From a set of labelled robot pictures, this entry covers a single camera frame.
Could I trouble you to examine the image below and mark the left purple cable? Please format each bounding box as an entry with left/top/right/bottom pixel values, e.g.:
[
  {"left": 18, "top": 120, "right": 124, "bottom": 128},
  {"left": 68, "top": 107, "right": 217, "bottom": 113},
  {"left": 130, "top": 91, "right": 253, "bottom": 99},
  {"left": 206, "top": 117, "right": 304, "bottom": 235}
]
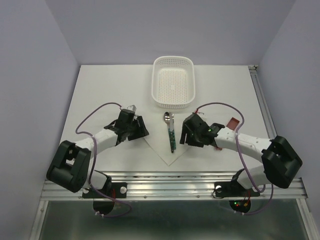
[{"left": 74, "top": 101, "right": 133, "bottom": 218}]

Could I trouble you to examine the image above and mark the red plastic utensil tray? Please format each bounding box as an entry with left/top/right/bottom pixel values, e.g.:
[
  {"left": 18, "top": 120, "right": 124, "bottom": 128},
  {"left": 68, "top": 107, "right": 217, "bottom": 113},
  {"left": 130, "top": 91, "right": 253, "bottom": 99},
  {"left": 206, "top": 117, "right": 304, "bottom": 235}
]
[{"left": 214, "top": 116, "right": 241, "bottom": 152}]

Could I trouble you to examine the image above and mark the aluminium front rail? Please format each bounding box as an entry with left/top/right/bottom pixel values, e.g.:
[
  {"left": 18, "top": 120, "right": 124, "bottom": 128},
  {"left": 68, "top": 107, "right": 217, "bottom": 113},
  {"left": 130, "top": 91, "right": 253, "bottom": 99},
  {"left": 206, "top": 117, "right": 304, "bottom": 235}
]
[{"left": 40, "top": 171, "right": 308, "bottom": 201}]

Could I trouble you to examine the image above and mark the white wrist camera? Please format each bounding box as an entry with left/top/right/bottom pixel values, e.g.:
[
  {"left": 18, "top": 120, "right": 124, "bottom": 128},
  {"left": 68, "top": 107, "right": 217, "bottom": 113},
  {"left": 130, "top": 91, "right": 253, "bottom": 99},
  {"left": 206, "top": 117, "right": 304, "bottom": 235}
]
[
  {"left": 125, "top": 104, "right": 137, "bottom": 114},
  {"left": 194, "top": 109, "right": 206, "bottom": 117}
]

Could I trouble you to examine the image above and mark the white paper napkin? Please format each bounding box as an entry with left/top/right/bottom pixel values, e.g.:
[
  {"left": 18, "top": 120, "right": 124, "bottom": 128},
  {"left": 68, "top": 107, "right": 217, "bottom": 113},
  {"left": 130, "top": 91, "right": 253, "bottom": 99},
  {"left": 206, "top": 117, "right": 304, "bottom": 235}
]
[{"left": 144, "top": 134, "right": 191, "bottom": 166}]

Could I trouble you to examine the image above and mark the aluminium rail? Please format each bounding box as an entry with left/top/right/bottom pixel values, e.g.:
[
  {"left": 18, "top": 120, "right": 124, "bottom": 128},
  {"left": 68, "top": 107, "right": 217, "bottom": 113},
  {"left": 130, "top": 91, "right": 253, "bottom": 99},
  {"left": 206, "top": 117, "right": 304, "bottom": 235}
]
[
  {"left": 40, "top": 171, "right": 308, "bottom": 201},
  {"left": 248, "top": 65, "right": 277, "bottom": 139}
]

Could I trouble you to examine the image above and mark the green handled spoon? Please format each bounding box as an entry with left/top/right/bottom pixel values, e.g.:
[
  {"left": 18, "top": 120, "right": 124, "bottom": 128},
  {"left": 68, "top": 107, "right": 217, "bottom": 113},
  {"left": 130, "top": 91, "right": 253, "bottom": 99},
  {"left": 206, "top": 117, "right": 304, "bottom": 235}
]
[{"left": 163, "top": 111, "right": 174, "bottom": 130}]

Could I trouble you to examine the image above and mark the aluminium right side rail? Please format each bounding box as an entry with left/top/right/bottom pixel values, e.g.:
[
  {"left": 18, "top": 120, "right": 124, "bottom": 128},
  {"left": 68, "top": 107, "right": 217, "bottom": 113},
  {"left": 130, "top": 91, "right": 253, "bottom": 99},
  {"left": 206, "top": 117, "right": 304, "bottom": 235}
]
[{"left": 248, "top": 65, "right": 277, "bottom": 139}]

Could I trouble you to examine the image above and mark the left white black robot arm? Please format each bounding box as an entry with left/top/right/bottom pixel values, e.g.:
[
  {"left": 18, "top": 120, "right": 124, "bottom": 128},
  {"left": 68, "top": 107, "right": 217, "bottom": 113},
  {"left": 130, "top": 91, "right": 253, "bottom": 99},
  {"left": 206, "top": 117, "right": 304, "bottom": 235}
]
[{"left": 46, "top": 109, "right": 149, "bottom": 197}]

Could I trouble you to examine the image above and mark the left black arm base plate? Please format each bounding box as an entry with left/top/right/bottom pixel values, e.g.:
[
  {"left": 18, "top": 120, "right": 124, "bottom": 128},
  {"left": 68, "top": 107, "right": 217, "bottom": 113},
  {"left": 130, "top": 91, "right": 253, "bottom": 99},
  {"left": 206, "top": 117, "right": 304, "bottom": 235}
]
[{"left": 81, "top": 182, "right": 132, "bottom": 218}]

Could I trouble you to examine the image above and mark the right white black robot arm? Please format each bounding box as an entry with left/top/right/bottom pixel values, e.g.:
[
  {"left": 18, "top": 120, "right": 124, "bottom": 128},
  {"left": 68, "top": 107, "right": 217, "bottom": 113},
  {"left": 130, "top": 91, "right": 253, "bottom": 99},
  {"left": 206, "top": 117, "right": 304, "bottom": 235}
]
[{"left": 180, "top": 113, "right": 303, "bottom": 198}]

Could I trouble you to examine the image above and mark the green handled fork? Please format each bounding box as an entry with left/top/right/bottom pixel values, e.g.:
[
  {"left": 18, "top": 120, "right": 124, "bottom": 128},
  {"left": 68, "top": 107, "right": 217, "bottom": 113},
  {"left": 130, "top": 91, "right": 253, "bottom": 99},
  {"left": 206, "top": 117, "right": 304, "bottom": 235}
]
[{"left": 169, "top": 112, "right": 175, "bottom": 153}]

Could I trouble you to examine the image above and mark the white perforated plastic basket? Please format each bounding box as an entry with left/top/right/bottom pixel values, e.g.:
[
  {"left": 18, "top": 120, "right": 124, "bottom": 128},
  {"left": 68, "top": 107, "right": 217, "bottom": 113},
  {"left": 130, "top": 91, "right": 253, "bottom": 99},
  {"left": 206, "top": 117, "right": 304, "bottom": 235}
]
[{"left": 151, "top": 55, "right": 196, "bottom": 110}]

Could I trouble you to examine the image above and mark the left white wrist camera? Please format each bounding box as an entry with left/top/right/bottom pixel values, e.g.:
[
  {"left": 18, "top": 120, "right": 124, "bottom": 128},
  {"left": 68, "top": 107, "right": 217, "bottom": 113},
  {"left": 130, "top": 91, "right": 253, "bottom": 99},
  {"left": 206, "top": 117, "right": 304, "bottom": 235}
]
[{"left": 125, "top": 104, "right": 137, "bottom": 114}]

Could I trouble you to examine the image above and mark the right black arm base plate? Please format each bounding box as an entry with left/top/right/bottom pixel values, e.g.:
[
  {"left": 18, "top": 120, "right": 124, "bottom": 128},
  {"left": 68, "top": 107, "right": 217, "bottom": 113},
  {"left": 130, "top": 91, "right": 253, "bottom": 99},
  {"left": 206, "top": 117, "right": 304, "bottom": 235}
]
[{"left": 212, "top": 181, "right": 261, "bottom": 215}]

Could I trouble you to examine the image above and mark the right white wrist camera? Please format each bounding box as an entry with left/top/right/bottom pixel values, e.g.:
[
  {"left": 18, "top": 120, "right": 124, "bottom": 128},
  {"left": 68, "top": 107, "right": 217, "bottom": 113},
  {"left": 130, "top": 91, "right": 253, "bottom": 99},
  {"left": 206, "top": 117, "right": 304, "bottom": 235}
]
[{"left": 194, "top": 109, "right": 206, "bottom": 117}]

